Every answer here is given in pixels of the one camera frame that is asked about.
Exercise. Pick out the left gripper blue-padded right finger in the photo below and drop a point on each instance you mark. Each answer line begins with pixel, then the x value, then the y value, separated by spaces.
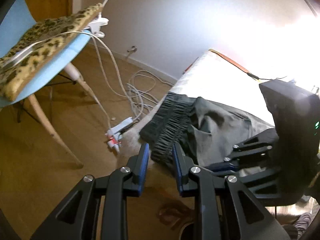
pixel 186 173

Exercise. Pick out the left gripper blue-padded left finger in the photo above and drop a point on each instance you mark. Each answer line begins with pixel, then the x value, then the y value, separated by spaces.
pixel 138 165

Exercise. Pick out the dark green-black pants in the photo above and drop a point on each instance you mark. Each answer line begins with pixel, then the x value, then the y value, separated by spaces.
pixel 205 130

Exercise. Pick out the white power strip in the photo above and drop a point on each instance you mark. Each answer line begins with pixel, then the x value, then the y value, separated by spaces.
pixel 114 134

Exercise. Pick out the leopard print cushion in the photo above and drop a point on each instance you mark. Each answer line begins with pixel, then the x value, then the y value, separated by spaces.
pixel 48 37

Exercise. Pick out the white clip-on desk lamp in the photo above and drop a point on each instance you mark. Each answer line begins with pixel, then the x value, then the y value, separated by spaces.
pixel 95 25

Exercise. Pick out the light blue chair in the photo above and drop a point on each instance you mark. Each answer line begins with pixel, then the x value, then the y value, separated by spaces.
pixel 16 22

